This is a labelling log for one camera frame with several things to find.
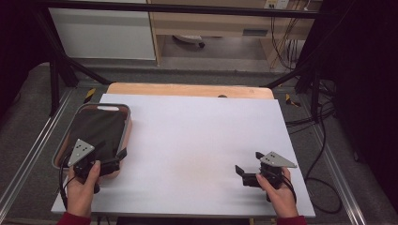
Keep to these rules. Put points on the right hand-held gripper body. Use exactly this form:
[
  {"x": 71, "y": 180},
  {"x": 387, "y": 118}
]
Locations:
[{"x": 277, "y": 161}]

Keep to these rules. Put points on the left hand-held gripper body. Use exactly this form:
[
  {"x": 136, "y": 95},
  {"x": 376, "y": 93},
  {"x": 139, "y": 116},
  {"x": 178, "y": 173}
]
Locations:
[{"x": 82, "y": 153}]

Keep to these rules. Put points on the pink basket with grey rim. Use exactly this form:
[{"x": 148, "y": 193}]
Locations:
[{"x": 125, "y": 140}]

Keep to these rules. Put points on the dark cloth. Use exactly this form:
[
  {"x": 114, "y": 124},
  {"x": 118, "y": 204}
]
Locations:
[{"x": 97, "y": 128}]

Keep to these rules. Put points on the person's right hand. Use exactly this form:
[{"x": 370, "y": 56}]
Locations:
[{"x": 281, "y": 200}]

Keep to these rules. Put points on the person's left hand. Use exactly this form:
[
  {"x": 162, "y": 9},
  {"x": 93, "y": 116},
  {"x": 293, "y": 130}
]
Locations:
[{"x": 81, "y": 197}]

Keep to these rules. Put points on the white board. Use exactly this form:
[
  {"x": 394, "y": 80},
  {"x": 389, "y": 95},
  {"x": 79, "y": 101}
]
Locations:
[{"x": 203, "y": 140}]

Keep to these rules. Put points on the yellow and black clamp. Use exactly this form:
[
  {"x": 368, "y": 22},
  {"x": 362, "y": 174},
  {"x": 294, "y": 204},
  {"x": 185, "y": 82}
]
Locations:
[
  {"x": 291, "y": 100},
  {"x": 90, "y": 94}
]

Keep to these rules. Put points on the wooden table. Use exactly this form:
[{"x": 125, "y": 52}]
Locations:
[{"x": 187, "y": 90}]

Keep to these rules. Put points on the white cabinet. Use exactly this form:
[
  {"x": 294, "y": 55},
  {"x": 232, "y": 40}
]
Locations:
[{"x": 103, "y": 34}]

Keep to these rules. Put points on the white chair base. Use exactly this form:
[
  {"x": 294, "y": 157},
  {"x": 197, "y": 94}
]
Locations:
[{"x": 191, "y": 39}]

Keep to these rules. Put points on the light wooden desk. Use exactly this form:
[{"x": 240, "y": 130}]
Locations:
[{"x": 216, "y": 23}]

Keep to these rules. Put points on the white power strip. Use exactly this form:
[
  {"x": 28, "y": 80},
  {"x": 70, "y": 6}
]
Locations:
[{"x": 277, "y": 3}]

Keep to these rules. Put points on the aluminium rail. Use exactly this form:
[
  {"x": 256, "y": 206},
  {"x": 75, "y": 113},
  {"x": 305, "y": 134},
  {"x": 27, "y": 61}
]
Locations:
[
  {"x": 341, "y": 181},
  {"x": 31, "y": 156}
]

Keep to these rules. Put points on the black metal frame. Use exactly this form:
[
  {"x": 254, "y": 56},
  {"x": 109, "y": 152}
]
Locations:
[{"x": 175, "y": 7}]

